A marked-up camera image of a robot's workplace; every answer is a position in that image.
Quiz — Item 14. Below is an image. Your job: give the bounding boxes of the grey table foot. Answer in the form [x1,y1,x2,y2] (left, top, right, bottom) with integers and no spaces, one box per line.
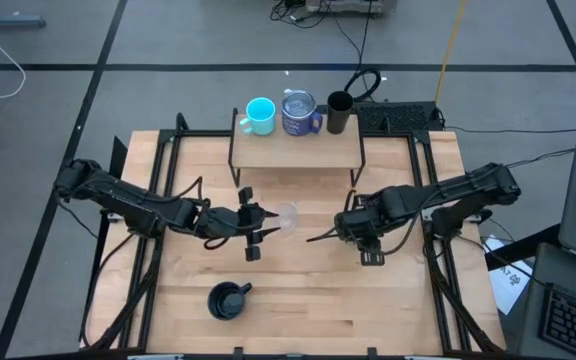
[0,0,47,29]

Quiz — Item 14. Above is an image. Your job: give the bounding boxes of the purple steel mug white lettering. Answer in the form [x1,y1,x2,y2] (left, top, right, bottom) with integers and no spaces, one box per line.
[280,89,325,138]

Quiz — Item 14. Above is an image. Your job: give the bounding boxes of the yellow hanging cable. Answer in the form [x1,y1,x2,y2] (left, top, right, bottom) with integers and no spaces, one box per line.
[433,0,470,105]

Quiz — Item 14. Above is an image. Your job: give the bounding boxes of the black perforated metal box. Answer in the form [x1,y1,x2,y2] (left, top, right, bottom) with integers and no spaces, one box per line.
[355,100,440,134]

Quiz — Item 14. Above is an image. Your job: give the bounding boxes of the white paper sheet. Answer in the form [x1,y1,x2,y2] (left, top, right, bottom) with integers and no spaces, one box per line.
[482,234,535,316]

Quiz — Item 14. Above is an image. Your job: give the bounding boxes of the clear glass cup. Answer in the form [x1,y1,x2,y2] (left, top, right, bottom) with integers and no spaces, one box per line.
[274,201,300,236]

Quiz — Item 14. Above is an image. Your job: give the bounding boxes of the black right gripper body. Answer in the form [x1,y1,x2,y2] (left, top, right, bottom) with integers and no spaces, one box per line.
[334,192,402,266]

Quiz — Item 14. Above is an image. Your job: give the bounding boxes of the black aluminium table frame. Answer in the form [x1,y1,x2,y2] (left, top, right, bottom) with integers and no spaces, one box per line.
[78,112,507,360]

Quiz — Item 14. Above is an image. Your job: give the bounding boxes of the laptop with black keyboard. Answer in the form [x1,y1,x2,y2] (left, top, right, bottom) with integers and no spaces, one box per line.
[516,242,576,360]

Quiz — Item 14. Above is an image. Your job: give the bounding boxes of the black cable bundle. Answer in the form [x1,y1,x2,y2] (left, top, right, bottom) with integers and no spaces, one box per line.
[269,0,322,30]

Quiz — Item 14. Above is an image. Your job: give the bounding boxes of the grey device box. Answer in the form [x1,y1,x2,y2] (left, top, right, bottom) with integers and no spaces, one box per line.
[305,0,399,16]

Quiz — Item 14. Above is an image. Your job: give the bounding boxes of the teal plastic mug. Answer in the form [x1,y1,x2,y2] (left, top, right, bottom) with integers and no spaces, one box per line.
[238,96,278,137]

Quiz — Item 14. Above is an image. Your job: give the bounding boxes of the wooden shelf black metal legs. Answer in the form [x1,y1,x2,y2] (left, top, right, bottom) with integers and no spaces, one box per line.
[227,107,367,189]

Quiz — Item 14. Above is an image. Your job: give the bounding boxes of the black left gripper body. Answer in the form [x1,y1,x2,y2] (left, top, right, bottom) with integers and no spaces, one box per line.
[195,187,269,262]

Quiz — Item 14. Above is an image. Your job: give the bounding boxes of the tall black cup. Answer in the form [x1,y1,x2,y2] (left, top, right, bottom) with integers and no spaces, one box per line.
[325,90,355,136]

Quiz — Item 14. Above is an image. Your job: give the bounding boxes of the navy speckled enamel mug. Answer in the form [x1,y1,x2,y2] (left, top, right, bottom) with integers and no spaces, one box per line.
[206,280,254,322]

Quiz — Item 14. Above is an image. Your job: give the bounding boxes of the black hanging cable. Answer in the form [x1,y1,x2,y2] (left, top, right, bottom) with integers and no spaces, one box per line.
[343,0,384,102]

